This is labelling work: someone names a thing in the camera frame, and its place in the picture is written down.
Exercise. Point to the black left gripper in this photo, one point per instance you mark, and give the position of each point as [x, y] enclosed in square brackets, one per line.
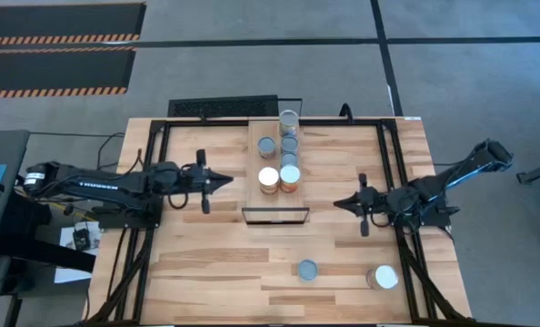
[190, 179]

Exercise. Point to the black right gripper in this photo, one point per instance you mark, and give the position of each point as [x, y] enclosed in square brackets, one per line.
[374, 202]

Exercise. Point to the tall can brown label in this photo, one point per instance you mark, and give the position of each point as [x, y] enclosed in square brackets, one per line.
[268, 178]

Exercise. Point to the short can silver lid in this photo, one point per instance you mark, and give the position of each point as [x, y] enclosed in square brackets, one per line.
[266, 146]

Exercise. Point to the short oranges can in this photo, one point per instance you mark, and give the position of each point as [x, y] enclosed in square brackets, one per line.
[289, 159]

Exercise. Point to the short carrots can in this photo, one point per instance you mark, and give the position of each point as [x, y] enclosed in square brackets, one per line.
[307, 270]

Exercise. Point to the tall peaches can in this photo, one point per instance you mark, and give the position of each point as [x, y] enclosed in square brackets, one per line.
[382, 277]
[288, 120]

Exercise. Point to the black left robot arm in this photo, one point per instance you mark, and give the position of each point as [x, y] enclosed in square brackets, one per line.
[115, 186]

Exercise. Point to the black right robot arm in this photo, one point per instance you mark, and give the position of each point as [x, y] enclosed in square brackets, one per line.
[492, 152]

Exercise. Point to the tall corn can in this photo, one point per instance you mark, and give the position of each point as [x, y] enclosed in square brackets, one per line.
[290, 175]

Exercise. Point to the black perforated panel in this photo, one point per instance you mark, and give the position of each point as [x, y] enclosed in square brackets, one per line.
[215, 108]

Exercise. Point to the short teal can pink label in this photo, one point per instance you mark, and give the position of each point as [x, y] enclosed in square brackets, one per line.
[289, 144]

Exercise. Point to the white table label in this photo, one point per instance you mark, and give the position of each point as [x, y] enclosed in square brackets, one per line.
[412, 118]

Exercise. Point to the small black device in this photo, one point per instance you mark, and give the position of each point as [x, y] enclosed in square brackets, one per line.
[81, 239]

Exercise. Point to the white paper sheets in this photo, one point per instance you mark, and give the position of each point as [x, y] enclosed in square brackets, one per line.
[67, 272]

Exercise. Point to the black tripod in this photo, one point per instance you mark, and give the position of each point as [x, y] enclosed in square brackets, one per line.
[538, 172]

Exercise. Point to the black hazard-striped floor mat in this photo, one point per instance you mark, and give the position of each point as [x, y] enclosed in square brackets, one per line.
[52, 68]
[61, 20]

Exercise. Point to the grey desk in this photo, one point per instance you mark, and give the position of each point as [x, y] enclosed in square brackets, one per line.
[6, 150]

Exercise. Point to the wooden shelf black metal frame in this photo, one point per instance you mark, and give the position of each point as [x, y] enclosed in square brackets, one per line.
[274, 200]

